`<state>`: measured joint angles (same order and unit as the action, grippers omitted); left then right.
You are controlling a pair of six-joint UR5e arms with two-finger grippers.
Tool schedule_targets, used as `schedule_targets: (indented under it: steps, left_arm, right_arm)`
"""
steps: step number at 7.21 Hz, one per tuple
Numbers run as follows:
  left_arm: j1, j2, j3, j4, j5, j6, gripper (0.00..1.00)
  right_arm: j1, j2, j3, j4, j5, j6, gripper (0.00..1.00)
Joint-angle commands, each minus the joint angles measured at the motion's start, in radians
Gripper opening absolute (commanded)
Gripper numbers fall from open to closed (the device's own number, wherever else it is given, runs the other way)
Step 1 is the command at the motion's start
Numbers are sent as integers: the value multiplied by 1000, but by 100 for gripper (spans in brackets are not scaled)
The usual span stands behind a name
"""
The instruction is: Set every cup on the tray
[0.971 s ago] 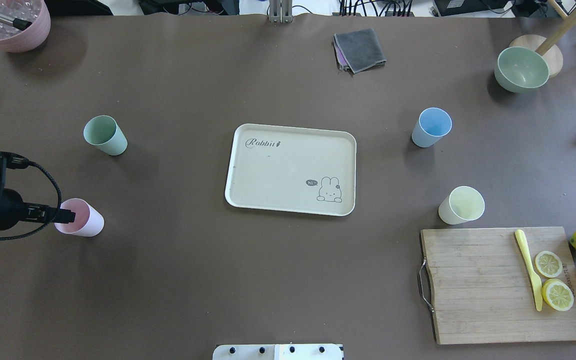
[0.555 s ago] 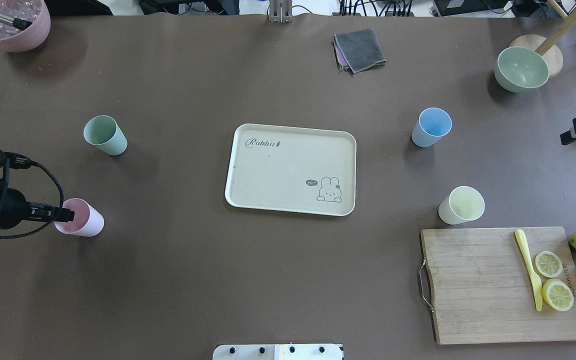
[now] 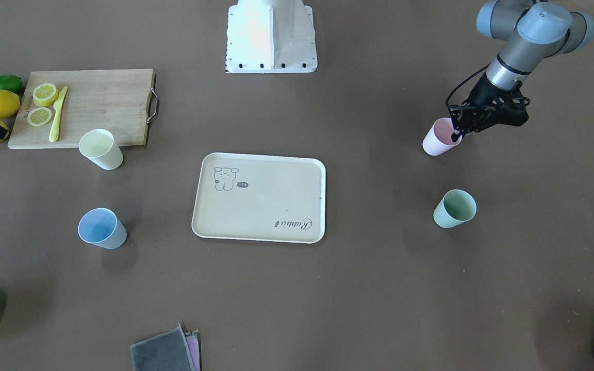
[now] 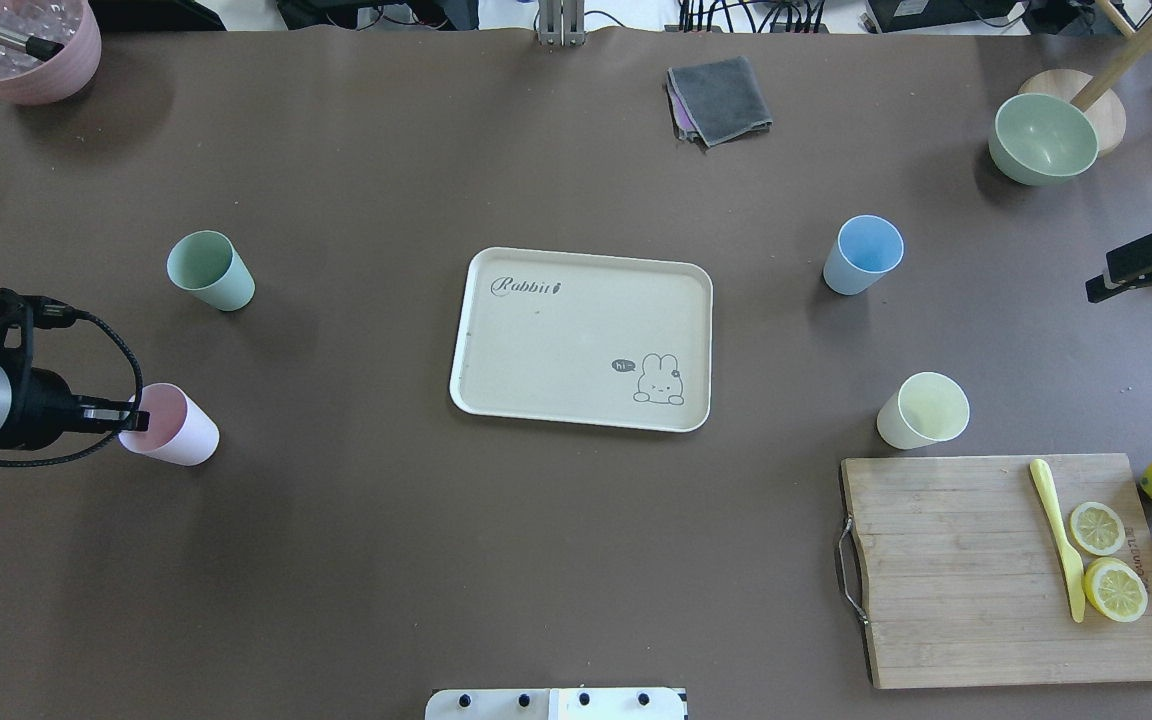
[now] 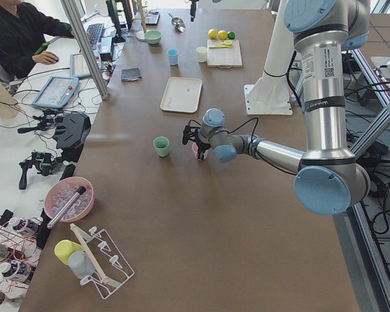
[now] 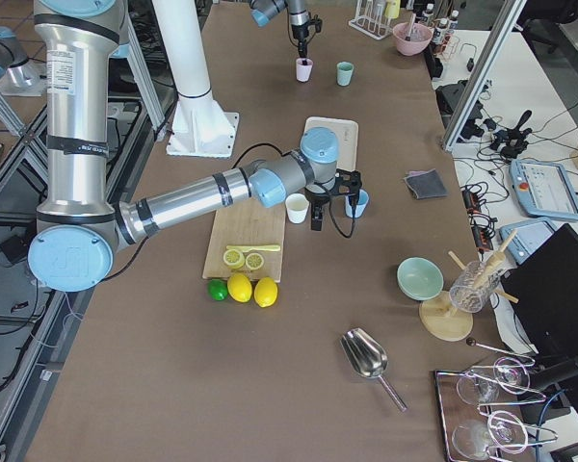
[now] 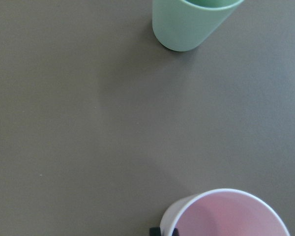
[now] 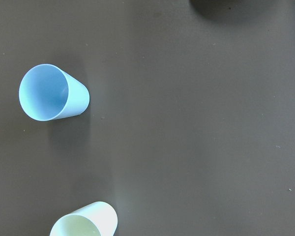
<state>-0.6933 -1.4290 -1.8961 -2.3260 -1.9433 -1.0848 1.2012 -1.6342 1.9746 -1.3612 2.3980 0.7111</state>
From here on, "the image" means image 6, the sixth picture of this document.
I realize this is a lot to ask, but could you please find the wooden mug tree stand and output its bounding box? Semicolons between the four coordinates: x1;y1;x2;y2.
419;230;519;342

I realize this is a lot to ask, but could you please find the green plastic cup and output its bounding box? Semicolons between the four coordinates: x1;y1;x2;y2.
336;62;355;87

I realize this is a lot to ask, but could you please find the teach pendant tablet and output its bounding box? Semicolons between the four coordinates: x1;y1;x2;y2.
510;159;578;221

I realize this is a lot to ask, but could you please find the pink bowl with ice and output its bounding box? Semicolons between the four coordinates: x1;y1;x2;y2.
392;22;434;56

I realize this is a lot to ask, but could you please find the green bowl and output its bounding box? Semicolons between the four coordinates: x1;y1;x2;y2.
397;257;444;301

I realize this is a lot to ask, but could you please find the yellow plastic cup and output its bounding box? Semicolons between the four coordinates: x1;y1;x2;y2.
384;0;401;19

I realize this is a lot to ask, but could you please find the wine glass rack tray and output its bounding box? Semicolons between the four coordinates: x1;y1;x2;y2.
433;356;558;461

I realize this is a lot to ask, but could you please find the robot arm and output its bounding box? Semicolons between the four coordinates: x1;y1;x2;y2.
250;0;323;64
27;1;361;293

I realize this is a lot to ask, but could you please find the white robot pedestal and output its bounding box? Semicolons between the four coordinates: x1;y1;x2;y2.
153;0;239;158

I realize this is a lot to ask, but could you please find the wooden cutting board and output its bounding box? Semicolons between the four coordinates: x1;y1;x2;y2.
202;198;286;279

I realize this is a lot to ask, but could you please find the clear textured glass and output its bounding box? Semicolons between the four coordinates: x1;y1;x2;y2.
449;261;500;313

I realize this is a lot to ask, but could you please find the yellow lemon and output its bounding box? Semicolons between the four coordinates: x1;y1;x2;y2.
226;273;252;303
254;277;278;308

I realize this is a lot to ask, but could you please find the cream rabbit tray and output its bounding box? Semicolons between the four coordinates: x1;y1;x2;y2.
303;116;358;171

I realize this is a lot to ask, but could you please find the blue plastic cup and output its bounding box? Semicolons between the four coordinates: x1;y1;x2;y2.
345;189;370;218

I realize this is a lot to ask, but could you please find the yellow plastic knife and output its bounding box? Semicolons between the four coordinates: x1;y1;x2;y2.
225;244;281;252

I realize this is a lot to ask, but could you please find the metal muddler stick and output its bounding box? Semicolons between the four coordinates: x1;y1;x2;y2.
405;13;416;41

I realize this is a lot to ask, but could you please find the pink plastic cup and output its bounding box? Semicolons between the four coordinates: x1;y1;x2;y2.
295;58;313;83

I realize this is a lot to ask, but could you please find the white wire cup rack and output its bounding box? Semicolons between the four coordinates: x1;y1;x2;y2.
348;0;391;40

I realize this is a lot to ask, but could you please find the grey folded cloth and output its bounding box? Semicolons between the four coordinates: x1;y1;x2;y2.
404;169;448;200

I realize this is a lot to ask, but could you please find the lemon half slice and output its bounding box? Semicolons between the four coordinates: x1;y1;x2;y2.
245;252;265;271
223;248;246;270

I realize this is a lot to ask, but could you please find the cream plastic cup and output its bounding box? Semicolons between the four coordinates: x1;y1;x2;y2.
285;193;309;224

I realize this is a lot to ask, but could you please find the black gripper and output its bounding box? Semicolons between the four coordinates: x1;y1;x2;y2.
305;168;361;230
291;14;322;65

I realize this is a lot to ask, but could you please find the metal scoop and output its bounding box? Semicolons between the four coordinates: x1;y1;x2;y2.
341;327;407;412

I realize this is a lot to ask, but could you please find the green lime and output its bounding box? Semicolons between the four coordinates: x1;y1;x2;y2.
207;279;229;301

